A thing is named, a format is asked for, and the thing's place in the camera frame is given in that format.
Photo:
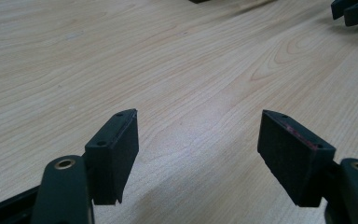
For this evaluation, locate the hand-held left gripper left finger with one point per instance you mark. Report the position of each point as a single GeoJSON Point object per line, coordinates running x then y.
{"type": "Point", "coordinates": [113, 158]}

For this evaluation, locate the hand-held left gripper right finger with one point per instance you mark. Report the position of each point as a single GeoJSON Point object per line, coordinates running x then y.
{"type": "Point", "coordinates": [295, 158]}

